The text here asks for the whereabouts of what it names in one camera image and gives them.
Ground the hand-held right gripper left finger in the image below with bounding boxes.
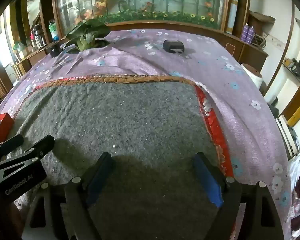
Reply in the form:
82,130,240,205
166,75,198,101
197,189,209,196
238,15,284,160
22,152,116,240

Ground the rolled poster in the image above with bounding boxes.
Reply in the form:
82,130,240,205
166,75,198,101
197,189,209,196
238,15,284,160
227,0,239,34

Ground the white roll brown core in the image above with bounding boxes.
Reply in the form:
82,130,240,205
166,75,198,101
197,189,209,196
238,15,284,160
241,64,263,89

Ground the grey felt mat red trim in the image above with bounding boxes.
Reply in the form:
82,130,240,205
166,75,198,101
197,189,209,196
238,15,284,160
14,74,235,240

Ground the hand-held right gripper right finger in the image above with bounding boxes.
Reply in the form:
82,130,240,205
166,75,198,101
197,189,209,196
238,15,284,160
193,152,285,240

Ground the white ribbed panel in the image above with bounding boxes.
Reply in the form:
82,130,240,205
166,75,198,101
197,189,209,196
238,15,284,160
276,115,299,159

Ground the purple floral bedsheet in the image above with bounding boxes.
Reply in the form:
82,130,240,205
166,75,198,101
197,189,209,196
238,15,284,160
0,29,298,240

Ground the small black pouch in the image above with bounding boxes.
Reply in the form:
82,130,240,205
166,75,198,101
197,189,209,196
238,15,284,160
162,40,185,54

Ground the green and blue plastic bottle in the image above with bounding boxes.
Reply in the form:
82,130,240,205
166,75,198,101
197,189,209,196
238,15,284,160
49,20,59,42

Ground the red shallow cardboard box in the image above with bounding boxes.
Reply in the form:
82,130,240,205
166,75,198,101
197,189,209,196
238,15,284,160
0,113,15,147

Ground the floral glass headboard panel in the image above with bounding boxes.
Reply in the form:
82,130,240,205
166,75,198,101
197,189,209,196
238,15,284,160
54,0,228,29

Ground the green leafy potted plant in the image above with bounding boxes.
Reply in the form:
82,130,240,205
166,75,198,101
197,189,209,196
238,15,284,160
65,18,112,52

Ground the wooden bed headboard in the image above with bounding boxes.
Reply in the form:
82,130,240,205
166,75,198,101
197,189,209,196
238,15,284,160
5,0,269,80

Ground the clear plastic sheet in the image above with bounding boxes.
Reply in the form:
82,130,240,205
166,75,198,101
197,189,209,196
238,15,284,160
54,42,84,74

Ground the dark bag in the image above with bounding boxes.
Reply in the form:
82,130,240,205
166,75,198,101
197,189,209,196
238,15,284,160
291,59,300,78

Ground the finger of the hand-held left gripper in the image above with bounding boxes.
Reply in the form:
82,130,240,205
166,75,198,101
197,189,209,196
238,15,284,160
0,134,24,160
0,134,55,184

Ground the black steel thermos flask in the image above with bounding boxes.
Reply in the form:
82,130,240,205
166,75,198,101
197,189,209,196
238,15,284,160
31,24,45,47

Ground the black cylindrical cup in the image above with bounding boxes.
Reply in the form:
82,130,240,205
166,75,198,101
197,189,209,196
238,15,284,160
49,42,63,58

